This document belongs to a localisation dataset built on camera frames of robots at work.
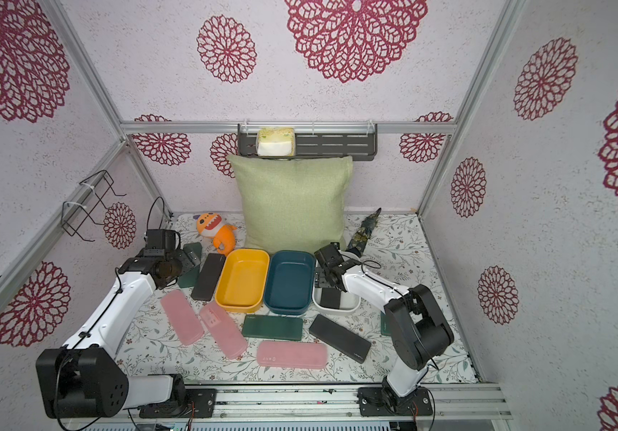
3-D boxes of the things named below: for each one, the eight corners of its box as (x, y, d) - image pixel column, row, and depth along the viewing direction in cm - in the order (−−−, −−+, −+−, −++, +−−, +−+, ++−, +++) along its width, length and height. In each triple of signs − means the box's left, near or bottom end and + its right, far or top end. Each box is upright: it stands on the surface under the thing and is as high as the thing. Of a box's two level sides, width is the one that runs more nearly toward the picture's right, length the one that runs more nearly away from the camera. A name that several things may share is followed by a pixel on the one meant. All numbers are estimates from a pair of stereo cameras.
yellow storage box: (217, 313, 93) (212, 305, 88) (229, 258, 107) (225, 249, 103) (265, 313, 93) (263, 305, 88) (271, 258, 107) (269, 249, 103)
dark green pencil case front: (241, 340, 87) (240, 338, 85) (244, 317, 92) (243, 314, 90) (303, 340, 87) (302, 338, 85) (303, 317, 92) (303, 314, 90)
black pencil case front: (308, 331, 89) (308, 328, 87) (317, 315, 92) (318, 312, 90) (363, 364, 82) (364, 362, 81) (371, 345, 86) (372, 343, 84)
